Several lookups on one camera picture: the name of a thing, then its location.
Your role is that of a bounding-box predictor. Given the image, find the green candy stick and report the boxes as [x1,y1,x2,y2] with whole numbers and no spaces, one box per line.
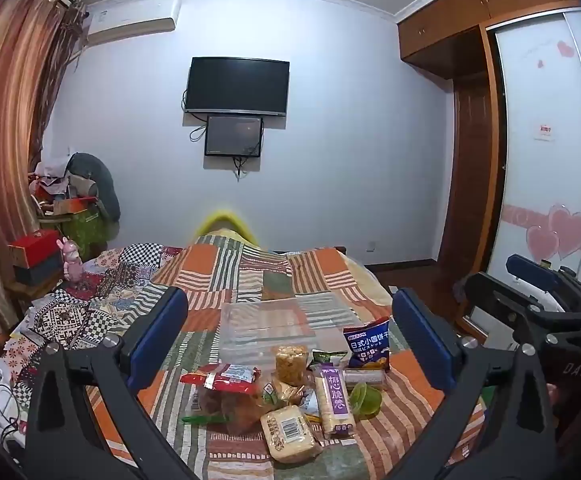
[181,413,228,426]

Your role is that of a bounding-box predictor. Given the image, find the green jelly cup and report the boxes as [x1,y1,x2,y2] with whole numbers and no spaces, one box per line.
[349,382,383,418]

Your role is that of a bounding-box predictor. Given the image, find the blue biscuit bag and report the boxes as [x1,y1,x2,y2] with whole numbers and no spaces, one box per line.
[342,316,390,370]

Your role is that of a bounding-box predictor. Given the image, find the red snack packet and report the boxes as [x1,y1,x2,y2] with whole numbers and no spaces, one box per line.
[180,363,261,394]

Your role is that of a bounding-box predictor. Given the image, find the clear bag fried snacks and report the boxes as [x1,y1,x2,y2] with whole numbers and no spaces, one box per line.
[197,387,274,436]

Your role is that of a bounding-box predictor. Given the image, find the purple label rice cracker pack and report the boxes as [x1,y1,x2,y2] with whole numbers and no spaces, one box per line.
[313,365,355,439]

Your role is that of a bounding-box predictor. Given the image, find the orange label rice cracker pack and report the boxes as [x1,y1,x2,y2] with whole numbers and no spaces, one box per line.
[261,378,305,408]

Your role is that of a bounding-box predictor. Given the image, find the clear plastic storage bin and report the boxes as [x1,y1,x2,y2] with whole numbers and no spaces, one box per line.
[219,299,316,367]

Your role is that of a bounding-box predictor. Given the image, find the green seaweed snack packet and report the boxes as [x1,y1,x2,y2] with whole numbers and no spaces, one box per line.
[307,349,348,368]

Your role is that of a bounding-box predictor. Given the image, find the pale cake block pack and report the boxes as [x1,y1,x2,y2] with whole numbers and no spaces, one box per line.
[260,405,322,464]

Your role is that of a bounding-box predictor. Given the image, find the puffed corn snack pack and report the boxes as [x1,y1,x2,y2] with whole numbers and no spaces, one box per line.
[275,344,309,387]

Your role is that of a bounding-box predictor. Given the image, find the right hand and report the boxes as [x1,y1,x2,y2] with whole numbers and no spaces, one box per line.
[546,382,561,408]

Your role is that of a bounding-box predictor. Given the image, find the brown wooden door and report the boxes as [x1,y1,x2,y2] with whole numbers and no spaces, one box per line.
[439,73,491,282]

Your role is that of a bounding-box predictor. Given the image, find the pink rabbit toy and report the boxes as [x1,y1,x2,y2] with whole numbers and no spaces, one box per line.
[56,237,83,283]

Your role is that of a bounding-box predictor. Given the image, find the red and black box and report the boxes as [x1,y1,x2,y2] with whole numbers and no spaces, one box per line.
[8,229,63,286]

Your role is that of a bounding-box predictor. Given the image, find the patchwork bed quilt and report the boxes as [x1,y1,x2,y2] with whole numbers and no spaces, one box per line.
[0,230,443,479]

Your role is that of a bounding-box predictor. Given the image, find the wooden wardrobe with sliding doors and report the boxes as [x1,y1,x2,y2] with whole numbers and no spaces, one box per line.
[397,0,581,348]

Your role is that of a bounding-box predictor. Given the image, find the striped orange curtain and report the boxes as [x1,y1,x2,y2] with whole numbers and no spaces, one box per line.
[0,0,85,334]

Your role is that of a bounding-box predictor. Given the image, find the white air conditioner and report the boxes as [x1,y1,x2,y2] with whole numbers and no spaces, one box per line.
[85,0,182,47]

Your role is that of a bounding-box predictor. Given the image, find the wall mounted black television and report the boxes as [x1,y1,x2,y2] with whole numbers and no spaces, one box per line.
[183,56,290,117]

